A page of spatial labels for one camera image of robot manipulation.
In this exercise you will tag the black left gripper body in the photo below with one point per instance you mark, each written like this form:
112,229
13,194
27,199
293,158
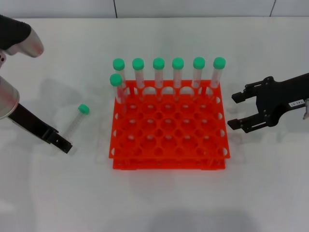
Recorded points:
31,123

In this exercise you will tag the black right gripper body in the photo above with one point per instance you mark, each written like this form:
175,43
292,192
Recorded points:
277,101

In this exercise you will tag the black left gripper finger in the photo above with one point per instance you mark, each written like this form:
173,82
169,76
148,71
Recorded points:
63,145

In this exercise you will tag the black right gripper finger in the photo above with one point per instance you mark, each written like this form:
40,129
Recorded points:
235,124
239,97

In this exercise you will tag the green capped clear test tube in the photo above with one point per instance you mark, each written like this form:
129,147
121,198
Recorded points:
178,63
219,62
199,62
115,79
158,63
118,64
137,64
83,108

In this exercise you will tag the orange plastic test tube rack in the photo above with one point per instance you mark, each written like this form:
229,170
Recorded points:
169,125

